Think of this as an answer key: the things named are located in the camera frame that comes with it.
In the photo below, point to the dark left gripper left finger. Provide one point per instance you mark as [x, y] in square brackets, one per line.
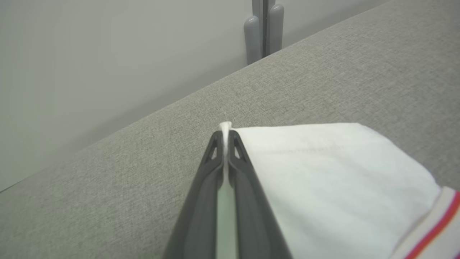
[201, 208]

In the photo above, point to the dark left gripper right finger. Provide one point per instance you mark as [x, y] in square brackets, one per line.
[251, 216]

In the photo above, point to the red shirt with white sleeves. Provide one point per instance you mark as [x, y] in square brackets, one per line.
[323, 180]

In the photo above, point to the grey fabric sofa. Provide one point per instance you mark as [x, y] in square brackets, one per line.
[107, 198]

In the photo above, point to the grey cylindrical post foot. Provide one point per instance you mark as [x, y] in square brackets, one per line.
[252, 39]
[275, 28]

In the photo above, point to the grey partition post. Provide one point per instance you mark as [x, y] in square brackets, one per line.
[258, 21]

